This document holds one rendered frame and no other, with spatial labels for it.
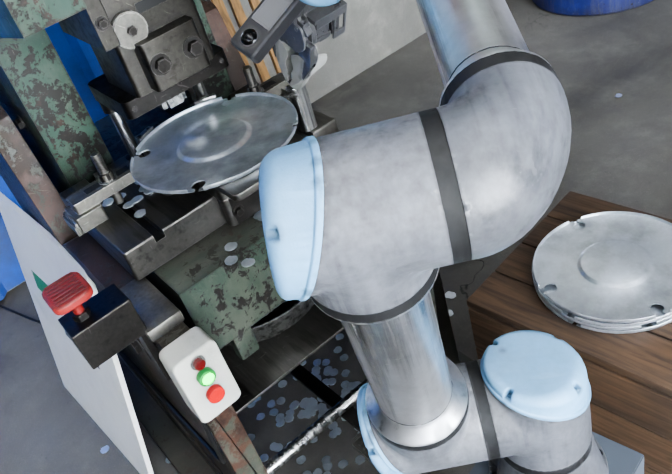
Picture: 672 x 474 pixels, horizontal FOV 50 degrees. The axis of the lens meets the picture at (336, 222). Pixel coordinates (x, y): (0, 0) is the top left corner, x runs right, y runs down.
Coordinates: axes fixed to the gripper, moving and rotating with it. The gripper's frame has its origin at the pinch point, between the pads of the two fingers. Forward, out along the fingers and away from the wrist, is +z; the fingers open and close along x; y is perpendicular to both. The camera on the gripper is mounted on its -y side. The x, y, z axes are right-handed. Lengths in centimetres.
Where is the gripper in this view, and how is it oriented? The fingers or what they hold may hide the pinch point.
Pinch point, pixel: (291, 84)
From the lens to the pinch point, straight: 112.2
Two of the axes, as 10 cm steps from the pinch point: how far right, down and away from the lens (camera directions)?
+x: -6.9, -6.2, 3.7
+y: 7.2, -5.5, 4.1
